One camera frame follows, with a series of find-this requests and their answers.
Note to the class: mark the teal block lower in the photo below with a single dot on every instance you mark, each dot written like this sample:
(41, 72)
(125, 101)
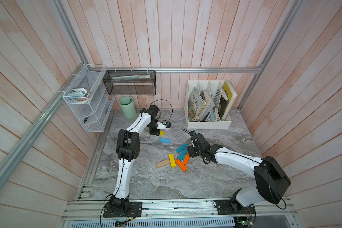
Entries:
(183, 154)

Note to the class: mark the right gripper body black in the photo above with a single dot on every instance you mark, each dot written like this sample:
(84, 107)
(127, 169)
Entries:
(193, 152)

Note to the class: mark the white file organizer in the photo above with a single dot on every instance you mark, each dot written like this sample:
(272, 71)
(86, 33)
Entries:
(211, 92)

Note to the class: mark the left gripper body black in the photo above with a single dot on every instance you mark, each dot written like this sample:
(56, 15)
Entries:
(153, 128)

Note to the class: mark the illustrated children's book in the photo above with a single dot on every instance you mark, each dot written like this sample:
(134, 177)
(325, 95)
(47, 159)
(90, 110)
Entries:
(195, 105)

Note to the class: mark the orange block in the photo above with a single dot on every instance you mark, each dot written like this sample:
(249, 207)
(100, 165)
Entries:
(186, 159)
(181, 165)

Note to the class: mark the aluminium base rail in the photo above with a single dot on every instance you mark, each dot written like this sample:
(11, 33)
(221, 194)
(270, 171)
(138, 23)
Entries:
(173, 209)

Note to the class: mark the paper in mesh basket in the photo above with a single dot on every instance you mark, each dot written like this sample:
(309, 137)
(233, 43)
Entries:
(132, 77)

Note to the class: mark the orange block upper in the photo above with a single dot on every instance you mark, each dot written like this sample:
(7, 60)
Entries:
(186, 159)

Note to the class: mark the natural wood block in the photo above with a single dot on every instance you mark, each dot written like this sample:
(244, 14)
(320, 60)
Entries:
(163, 163)

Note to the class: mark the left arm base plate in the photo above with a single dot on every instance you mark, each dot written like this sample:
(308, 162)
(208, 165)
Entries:
(129, 209)

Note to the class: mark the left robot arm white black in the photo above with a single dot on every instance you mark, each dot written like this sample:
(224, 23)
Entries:
(128, 149)

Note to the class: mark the orange block lower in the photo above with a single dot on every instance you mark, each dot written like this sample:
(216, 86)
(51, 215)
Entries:
(181, 165)

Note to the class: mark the green plastic cup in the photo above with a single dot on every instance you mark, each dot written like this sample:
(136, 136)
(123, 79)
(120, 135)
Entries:
(128, 107)

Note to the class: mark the yellow cover book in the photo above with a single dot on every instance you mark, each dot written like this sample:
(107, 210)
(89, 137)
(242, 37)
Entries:
(229, 97)

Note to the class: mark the long yellow block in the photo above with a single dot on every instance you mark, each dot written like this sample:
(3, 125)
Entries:
(172, 160)

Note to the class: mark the teal block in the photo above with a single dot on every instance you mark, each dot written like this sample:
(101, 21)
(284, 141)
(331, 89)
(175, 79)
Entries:
(183, 154)
(181, 148)

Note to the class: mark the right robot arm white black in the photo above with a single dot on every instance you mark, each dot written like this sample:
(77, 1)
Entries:
(271, 180)

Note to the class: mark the white wire wall shelf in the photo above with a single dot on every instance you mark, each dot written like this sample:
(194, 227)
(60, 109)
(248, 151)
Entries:
(93, 114)

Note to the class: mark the black mesh wall basket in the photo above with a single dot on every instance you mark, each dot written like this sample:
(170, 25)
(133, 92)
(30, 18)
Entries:
(143, 87)

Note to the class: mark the tape dispenser on shelf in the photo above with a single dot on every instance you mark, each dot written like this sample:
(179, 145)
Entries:
(79, 95)

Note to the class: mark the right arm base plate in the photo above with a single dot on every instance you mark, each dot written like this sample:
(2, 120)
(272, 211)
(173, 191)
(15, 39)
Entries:
(232, 207)

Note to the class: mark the light blue block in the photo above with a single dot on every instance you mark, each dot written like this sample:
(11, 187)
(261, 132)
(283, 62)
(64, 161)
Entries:
(165, 140)

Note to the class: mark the teal block upper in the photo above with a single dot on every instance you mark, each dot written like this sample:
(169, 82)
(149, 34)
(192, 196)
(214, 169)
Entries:
(181, 148)

